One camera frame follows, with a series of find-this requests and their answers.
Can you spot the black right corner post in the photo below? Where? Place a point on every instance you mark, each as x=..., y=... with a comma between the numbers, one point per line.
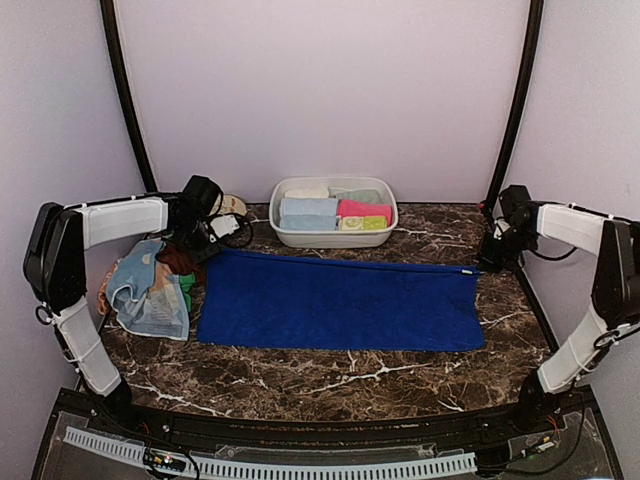
x=526, y=66

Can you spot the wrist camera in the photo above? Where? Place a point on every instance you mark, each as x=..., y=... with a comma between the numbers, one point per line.
x=501, y=226
x=224, y=226

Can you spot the royal blue microfiber towel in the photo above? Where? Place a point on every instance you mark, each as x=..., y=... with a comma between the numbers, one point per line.
x=268, y=301

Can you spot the lime lemon print towel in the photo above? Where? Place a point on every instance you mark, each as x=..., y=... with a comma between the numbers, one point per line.
x=363, y=223

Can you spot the sage green rolled towel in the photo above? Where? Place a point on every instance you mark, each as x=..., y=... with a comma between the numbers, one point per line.
x=367, y=196

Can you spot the white slotted cable duct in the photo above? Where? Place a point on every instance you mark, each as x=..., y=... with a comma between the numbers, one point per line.
x=235, y=462

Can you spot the light blue rolled towel front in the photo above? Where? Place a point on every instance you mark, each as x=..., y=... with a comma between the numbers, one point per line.
x=308, y=223

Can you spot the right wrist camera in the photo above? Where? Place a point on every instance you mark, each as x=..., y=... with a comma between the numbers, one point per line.
x=501, y=226

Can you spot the light blue rolled towel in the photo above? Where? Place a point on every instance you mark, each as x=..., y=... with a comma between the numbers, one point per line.
x=325, y=207
x=308, y=223

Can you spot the light blue patterned towel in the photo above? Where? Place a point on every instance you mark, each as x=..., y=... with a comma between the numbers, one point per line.
x=146, y=295

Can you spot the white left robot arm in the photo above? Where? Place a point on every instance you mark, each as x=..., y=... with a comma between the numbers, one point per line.
x=54, y=263

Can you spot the black left corner post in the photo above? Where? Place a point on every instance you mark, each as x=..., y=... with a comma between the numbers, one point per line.
x=124, y=93

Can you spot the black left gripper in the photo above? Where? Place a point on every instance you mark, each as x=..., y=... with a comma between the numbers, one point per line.
x=199, y=255

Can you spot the light blue rolled towel rear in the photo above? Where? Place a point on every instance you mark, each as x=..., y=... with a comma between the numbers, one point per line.
x=325, y=207

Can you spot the black corner post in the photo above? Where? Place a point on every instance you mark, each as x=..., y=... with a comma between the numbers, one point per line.
x=526, y=66
x=124, y=93

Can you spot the pink rolled towel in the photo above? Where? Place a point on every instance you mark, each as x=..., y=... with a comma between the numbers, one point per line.
x=352, y=208

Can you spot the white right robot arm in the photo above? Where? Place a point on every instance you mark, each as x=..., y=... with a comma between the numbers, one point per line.
x=519, y=225

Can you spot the floral ceramic plate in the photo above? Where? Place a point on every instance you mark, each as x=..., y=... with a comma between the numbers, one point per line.
x=232, y=204

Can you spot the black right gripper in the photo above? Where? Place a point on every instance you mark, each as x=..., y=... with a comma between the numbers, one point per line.
x=489, y=260

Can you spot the white plastic bin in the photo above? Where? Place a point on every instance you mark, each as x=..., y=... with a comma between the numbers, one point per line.
x=332, y=239

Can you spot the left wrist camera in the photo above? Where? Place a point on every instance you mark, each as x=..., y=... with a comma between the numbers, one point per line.
x=224, y=226

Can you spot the white rolled towel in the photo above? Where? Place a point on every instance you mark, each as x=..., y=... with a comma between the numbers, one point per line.
x=307, y=193

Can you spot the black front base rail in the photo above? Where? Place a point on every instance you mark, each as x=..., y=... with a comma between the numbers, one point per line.
x=487, y=431

